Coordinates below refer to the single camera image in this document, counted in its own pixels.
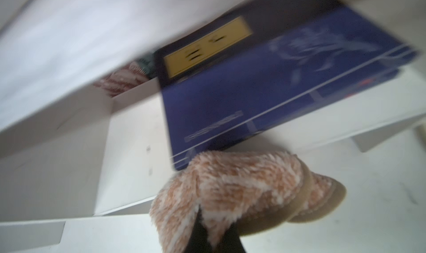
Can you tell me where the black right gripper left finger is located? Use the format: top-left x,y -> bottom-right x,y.
184,210 -> 213,253

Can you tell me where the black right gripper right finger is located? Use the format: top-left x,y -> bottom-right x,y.
213,224 -> 246,253

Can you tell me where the white wooden bookshelf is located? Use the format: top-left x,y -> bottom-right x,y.
1,0 -> 426,253

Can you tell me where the dark blue book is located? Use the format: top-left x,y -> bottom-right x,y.
154,0 -> 418,170

